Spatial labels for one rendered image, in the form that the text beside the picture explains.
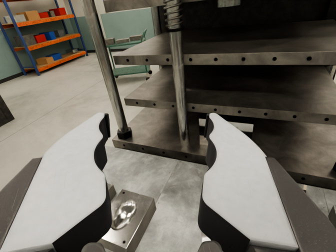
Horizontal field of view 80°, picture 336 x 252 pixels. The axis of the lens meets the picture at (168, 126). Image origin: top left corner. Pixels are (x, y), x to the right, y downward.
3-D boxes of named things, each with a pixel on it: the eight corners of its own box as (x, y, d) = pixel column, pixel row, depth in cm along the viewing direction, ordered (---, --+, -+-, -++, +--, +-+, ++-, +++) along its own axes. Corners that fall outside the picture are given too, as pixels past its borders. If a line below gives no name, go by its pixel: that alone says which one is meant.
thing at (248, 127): (250, 152, 106) (253, 124, 97) (199, 144, 116) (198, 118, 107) (255, 107, 144) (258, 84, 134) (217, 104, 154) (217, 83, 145)
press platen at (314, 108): (351, 127, 82) (356, 116, 79) (125, 105, 124) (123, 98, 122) (319, 68, 137) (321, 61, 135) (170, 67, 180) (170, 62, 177)
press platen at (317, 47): (379, 65, 68) (385, 50, 66) (115, 65, 111) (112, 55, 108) (331, 28, 124) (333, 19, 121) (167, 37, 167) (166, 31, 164)
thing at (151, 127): (366, 195, 84) (372, 185, 81) (113, 146, 135) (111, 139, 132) (325, 104, 148) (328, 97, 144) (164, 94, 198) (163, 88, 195)
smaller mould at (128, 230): (130, 259, 67) (126, 248, 63) (95, 244, 73) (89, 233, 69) (156, 209, 82) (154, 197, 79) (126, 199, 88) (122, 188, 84)
